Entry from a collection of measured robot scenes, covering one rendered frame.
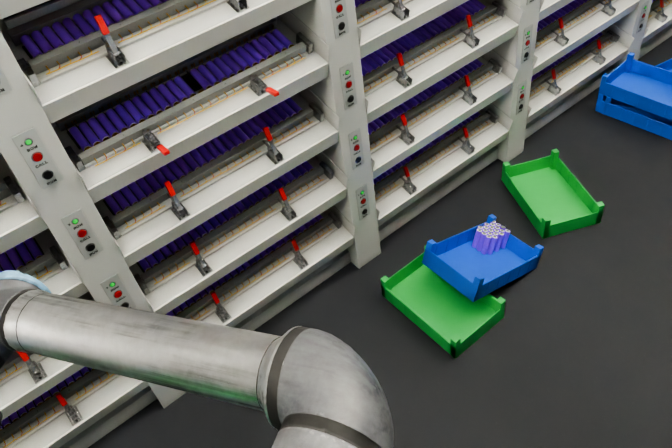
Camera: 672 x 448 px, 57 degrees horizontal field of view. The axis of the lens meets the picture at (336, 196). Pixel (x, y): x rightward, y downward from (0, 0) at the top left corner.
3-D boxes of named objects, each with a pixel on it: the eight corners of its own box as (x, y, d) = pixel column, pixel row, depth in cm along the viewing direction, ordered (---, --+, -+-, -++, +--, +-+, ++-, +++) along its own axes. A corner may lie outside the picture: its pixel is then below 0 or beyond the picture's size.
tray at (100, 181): (328, 76, 148) (329, 46, 140) (93, 204, 124) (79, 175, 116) (278, 31, 156) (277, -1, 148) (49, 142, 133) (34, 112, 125)
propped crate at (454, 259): (485, 233, 200) (491, 213, 196) (536, 268, 187) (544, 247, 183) (421, 262, 182) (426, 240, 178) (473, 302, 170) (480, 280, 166)
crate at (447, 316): (504, 317, 176) (506, 300, 171) (455, 359, 168) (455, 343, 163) (429, 259, 195) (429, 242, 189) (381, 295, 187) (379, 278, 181)
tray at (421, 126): (509, 90, 203) (522, 59, 191) (371, 181, 179) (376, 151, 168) (465, 56, 211) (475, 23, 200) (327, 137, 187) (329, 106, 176)
